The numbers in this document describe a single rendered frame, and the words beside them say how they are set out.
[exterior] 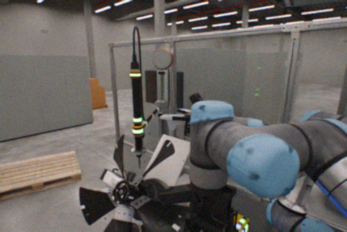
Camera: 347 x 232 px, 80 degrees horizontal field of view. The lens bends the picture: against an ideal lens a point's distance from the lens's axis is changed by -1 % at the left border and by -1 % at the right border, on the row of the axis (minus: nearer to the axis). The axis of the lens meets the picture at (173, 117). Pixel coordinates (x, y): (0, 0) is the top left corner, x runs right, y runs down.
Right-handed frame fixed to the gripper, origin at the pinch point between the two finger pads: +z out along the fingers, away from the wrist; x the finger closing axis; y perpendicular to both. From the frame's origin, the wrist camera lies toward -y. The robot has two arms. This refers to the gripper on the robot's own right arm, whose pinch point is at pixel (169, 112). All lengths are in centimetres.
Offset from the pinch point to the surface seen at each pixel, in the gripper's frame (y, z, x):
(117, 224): 58, 24, -10
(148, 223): 48.5, 5.4, -8.9
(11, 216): 166, 244, 14
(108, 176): 54, 58, 15
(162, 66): -17, 45, 62
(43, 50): -82, 1134, 550
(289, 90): -5, -39, 61
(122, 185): 41.5, 27.6, -1.1
